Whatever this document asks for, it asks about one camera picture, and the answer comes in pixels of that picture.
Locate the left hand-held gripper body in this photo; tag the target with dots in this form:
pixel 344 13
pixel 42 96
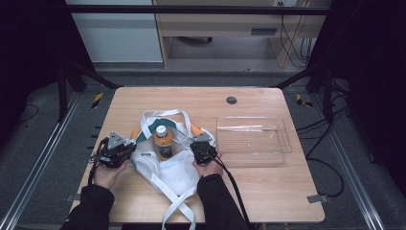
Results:
pixel 113 153

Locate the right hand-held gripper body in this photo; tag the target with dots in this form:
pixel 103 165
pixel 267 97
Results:
pixel 204 151

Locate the white patterned tote bag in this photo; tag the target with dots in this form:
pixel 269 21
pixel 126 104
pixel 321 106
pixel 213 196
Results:
pixel 178 174

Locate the person's right hand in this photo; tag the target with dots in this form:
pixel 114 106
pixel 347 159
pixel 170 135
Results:
pixel 210 169

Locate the person's left hand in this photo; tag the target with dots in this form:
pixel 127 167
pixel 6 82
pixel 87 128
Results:
pixel 107 177

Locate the orange juice bottle white cap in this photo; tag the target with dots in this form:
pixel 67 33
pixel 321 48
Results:
pixel 163 143

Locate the clear plastic container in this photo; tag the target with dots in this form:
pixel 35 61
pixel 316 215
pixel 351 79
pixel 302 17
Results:
pixel 253 143

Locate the yellow black tape strip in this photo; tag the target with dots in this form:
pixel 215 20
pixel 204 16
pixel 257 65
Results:
pixel 97 100
pixel 301 101

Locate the black metal stand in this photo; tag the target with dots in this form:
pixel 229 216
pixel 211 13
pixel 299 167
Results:
pixel 328 92
pixel 62 92

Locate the white cabinet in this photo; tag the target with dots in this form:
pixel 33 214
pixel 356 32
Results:
pixel 121 38

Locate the grey metal table clamp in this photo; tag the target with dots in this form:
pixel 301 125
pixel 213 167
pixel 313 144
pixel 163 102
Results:
pixel 317 198

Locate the wooden desk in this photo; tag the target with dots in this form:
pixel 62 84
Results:
pixel 220 24

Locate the aluminium floor rail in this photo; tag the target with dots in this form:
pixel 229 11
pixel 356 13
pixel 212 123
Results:
pixel 41 159
pixel 354 179

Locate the black horizontal frame bar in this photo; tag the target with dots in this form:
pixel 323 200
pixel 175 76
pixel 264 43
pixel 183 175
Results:
pixel 191 10

